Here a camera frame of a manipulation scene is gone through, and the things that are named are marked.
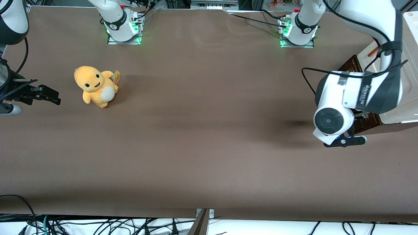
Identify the cream plastic cabinet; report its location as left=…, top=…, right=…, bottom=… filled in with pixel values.
left=357, top=11, right=418, bottom=124

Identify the grey power strip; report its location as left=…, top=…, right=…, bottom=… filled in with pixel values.
left=190, top=0, right=239, bottom=11

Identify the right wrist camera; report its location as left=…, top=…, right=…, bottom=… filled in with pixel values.
left=0, top=103, right=23, bottom=116

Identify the yellow plush toy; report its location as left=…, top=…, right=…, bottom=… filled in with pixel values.
left=74, top=66, right=121, bottom=109

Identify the brown table mat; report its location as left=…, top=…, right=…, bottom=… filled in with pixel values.
left=0, top=6, right=418, bottom=223

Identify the dark mounting post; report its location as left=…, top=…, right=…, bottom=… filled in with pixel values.
left=187, top=209, right=210, bottom=235

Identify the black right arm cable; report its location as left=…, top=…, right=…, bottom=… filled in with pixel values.
left=15, top=36, right=30, bottom=74

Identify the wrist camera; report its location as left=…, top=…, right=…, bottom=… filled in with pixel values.
left=0, top=103, right=23, bottom=116
left=323, top=134, right=367, bottom=148

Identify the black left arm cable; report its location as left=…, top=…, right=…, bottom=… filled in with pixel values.
left=301, top=0, right=409, bottom=87

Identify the dark wooden cabinet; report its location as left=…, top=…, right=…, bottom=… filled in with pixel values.
left=338, top=55, right=418, bottom=135

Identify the black looped cable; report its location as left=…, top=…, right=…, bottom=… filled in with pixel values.
left=0, top=195, right=37, bottom=229

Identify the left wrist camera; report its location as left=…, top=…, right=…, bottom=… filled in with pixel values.
left=323, top=134, right=367, bottom=148

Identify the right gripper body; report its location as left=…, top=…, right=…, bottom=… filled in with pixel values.
left=0, top=60, right=15, bottom=100

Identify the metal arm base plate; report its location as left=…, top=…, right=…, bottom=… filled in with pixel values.
left=279, top=16, right=315, bottom=49
left=107, top=15, right=144, bottom=45

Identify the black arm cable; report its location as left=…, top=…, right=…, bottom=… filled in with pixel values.
left=15, top=36, right=30, bottom=74
left=301, top=0, right=409, bottom=87

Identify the grey metal bracket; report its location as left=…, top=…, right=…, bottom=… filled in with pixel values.
left=195, top=208, right=215, bottom=218

